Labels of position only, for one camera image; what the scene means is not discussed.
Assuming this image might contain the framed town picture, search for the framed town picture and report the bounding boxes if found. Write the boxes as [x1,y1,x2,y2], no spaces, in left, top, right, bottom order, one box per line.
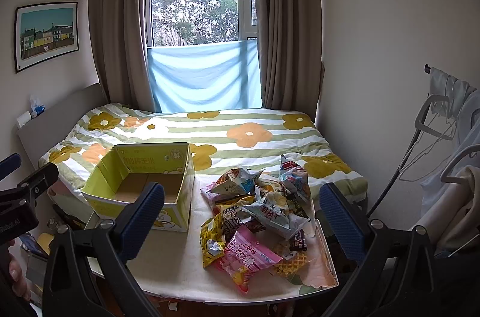
[14,2,79,73]

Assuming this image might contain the light blue cloth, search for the light blue cloth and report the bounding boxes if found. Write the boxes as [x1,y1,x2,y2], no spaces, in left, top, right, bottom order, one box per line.
[147,40,262,113]

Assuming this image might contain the waffle cookie pack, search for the waffle cookie pack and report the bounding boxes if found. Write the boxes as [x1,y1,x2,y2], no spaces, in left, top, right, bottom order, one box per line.
[272,242,309,277]

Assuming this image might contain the blue white snack bag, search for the blue white snack bag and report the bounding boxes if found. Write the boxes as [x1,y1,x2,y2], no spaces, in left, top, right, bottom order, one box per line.
[279,155,311,203]

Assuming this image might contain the yellow-green cardboard box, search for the yellow-green cardboard box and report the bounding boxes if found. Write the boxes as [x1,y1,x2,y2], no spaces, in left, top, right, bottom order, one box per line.
[81,143,195,233]

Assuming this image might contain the tissue pack on headboard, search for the tissue pack on headboard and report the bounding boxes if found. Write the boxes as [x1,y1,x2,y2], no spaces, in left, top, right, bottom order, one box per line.
[30,96,46,119]

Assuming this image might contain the floral striped quilt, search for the floral striped quilt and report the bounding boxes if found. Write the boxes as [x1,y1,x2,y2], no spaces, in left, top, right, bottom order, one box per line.
[37,103,368,202]

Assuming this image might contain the pink marshmallow bag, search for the pink marshmallow bag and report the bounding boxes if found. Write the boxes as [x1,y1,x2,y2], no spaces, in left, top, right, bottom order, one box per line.
[215,225,281,293]

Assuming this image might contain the left brown curtain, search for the left brown curtain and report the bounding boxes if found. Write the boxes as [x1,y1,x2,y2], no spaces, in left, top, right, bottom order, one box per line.
[88,0,155,112]

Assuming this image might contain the right brown curtain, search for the right brown curtain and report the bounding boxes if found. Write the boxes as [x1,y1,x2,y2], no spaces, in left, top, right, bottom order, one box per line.
[256,0,324,118]

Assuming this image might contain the grey headboard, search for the grey headboard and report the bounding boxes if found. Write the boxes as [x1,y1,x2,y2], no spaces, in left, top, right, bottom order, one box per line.
[17,83,107,169]

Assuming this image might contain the brown curtain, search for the brown curtain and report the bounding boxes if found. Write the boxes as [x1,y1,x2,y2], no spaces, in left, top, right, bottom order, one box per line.
[256,0,324,118]
[88,0,155,112]

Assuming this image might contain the person's left hand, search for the person's left hand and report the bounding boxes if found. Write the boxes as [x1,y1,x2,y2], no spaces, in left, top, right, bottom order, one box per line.
[8,254,31,302]

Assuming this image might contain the popcorn snack bag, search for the popcorn snack bag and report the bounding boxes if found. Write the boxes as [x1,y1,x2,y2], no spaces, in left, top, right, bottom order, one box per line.
[209,168,264,196]

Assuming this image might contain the black clothes rack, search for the black clothes rack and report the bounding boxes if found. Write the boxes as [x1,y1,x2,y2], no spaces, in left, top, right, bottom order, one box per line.
[366,63,480,221]

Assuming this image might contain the white red snack bag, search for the white red snack bag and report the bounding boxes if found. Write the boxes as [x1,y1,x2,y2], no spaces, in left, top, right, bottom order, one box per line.
[240,192,309,240]

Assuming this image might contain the hanging grey clothes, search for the hanging grey clothes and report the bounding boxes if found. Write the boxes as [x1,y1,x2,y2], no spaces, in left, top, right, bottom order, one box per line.
[417,65,479,254]

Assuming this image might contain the yellow snack bag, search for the yellow snack bag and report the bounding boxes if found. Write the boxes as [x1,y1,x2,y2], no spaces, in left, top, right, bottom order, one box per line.
[199,214,226,268]

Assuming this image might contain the snickers chocolate bar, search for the snickers chocolate bar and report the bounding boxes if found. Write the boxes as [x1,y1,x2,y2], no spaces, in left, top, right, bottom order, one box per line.
[289,229,308,252]

